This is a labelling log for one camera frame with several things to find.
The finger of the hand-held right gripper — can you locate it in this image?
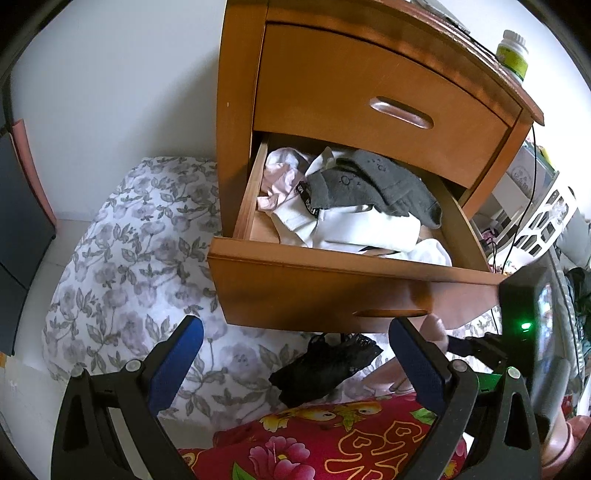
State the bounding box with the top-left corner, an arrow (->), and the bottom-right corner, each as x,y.
445,335 -> 481,359

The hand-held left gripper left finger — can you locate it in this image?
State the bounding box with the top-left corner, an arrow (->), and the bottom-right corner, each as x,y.
52,315 -> 205,480

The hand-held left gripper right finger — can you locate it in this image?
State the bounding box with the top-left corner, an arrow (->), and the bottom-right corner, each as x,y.
389,318 -> 541,480

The pink garment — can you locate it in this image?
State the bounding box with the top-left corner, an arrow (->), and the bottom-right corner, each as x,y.
365,314 -> 450,395

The white sock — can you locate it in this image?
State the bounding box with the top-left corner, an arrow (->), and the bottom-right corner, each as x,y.
413,236 -> 453,268
307,147 -> 356,178

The black lace underwear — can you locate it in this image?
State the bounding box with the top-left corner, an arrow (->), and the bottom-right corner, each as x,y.
269,333 -> 384,409

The wooden deep drawer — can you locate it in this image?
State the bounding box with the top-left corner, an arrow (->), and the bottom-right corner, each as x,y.
207,131 -> 509,335

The white printed garment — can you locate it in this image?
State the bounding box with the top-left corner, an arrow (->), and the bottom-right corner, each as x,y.
269,203 -> 422,254

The grey sock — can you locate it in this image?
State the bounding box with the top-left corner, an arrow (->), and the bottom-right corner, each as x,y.
305,149 -> 445,230

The pale pink underwear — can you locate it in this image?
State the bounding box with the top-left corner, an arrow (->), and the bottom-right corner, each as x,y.
255,148 -> 311,214

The person's right hand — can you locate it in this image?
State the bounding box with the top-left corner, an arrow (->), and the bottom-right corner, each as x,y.
540,413 -> 591,480

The grey floral bed sheet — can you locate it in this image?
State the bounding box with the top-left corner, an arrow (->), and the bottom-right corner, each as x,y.
41,156 -> 504,430

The white cutout desk organizer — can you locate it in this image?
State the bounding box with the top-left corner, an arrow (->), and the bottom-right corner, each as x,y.
475,185 -> 587,278

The red floral blanket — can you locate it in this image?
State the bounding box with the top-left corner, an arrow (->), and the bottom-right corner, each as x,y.
178,396 -> 468,480

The dark blue cabinet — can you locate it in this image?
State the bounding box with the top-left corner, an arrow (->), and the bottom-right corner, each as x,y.
0,131 -> 57,356

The green label white bottle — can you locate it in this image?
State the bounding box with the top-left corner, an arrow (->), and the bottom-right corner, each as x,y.
496,30 -> 529,84

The pink board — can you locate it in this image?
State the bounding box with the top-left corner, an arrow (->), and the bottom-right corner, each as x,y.
11,119 -> 58,229

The wooden nightstand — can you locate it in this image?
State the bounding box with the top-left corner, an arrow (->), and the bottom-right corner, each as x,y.
216,0 -> 546,241

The wooden shallow drawer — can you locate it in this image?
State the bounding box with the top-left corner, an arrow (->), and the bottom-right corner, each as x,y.
253,23 -> 525,191

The black power cable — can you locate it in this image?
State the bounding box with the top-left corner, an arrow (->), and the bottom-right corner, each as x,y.
529,124 -> 539,208

